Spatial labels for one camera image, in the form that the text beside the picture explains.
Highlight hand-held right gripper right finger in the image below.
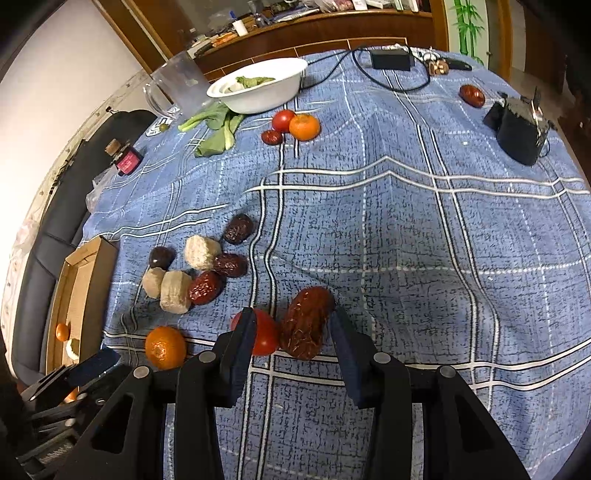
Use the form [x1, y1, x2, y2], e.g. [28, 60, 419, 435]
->
[329, 307, 532, 480]

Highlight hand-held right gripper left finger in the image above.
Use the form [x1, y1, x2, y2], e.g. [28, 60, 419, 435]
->
[53, 307, 258, 480]

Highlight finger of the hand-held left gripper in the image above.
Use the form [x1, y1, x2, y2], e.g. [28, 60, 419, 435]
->
[21, 347, 122, 402]
[30, 392, 100, 443]

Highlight red tomato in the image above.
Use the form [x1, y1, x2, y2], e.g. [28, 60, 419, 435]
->
[231, 308, 281, 356]
[271, 109, 297, 134]

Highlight large red date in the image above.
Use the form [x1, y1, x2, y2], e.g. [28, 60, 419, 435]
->
[279, 286, 335, 361]

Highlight cardboard tray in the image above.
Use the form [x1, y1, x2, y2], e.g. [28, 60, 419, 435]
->
[45, 235, 120, 374]

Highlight dark brown date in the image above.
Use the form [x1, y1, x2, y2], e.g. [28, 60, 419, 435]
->
[223, 213, 254, 245]

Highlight dark round plum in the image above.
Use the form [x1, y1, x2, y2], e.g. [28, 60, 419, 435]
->
[148, 247, 176, 269]

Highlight dark red date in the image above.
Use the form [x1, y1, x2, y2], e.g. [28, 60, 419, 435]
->
[212, 253, 249, 278]

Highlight blue checked tablecloth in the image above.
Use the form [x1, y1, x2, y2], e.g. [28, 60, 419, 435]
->
[76, 46, 591, 480]

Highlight black leather sofa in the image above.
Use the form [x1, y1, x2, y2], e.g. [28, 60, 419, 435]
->
[9, 110, 155, 384]

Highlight pink label jar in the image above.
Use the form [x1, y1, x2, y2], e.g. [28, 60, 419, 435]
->
[105, 140, 141, 177]

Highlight green bok choy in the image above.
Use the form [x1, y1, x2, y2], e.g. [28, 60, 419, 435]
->
[178, 102, 245, 158]

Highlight white bowl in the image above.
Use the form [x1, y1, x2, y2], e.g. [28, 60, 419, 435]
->
[206, 58, 308, 114]

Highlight green leaves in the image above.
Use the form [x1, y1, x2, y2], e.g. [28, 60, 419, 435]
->
[235, 75, 276, 90]

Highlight clear glass pitcher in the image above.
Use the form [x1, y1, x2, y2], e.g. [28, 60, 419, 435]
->
[143, 51, 212, 118]

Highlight wooden cabinet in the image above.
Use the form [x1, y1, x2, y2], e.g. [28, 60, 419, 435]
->
[92, 0, 451, 84]

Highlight black power adapter with cable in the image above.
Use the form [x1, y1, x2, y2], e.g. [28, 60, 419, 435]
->
[300, 46, 432, 93]

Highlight bamboo wall poster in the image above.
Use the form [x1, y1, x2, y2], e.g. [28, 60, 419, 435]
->
[450, 0, 490, 65]

